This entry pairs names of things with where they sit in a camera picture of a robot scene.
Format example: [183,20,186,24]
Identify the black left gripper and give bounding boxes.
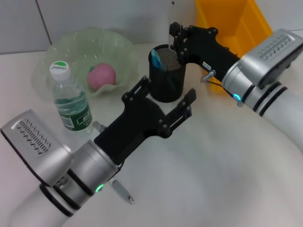
[94,75,197,166]

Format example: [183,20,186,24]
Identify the black mesh pen holder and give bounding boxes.
[148,44,187,104]

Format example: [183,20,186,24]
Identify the pink peach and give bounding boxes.
[87,62,117,92]

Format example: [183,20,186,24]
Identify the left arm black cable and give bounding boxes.
[93,121,106,133]

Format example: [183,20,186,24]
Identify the blue scissors with cover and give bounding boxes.
[151,48,177,90]

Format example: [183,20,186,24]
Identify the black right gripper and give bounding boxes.
[169,21,241,82]

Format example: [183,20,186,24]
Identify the yellow plastic bin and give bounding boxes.
[195,0,273,94]

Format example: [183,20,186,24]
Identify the clear bottle with green label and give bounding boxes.
[49,61,94,139]

